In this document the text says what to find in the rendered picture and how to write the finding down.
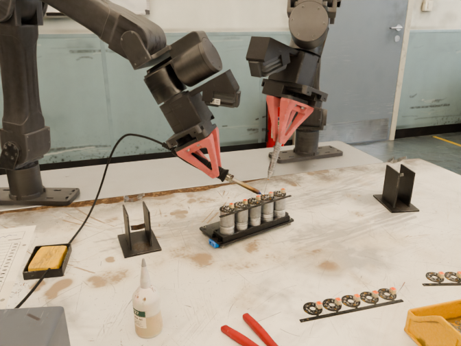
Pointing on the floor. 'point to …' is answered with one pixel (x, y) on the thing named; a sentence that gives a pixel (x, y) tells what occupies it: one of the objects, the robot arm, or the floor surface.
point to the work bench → (254, 260)
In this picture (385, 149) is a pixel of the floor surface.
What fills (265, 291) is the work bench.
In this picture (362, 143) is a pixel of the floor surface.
